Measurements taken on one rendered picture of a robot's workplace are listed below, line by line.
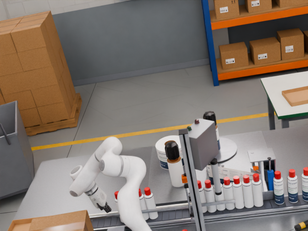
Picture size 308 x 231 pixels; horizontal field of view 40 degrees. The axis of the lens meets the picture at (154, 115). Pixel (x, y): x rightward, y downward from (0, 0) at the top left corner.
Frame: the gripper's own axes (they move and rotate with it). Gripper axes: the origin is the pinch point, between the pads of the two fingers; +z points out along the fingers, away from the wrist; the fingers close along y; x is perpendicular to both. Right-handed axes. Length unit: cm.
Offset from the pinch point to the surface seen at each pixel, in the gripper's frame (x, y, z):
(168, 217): -28.7, -2.8, 20.5
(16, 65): 147, 288, -55
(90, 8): 74, 438, -50
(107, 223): 5.1, -2.0, 8.0
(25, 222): 60, 12, -8
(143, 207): -20.1, -3.0, 7.1
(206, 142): -73, -12, -19
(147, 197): -25.9, -2.7, 2.0
